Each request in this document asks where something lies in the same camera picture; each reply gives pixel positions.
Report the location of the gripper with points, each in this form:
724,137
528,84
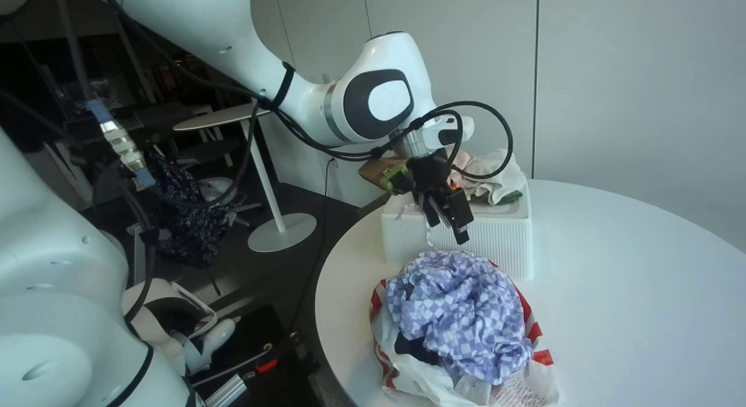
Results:
429,171

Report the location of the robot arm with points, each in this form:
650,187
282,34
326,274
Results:
227,34

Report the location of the white ribbed storage basket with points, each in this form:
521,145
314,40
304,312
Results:
501,235

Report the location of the white and pink cloths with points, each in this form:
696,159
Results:
495,176

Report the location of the blue checkered cloth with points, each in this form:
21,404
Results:
460,313

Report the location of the black cloth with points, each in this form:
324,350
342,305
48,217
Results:
415,348

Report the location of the white and red plastic bag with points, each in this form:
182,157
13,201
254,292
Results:
408,378

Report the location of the round white side table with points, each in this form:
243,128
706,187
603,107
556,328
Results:
274,220

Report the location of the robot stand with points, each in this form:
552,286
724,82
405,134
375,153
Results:
250,360

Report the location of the dark patterned fabric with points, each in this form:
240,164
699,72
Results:
186,220

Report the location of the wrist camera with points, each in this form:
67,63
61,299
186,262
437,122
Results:
389,175

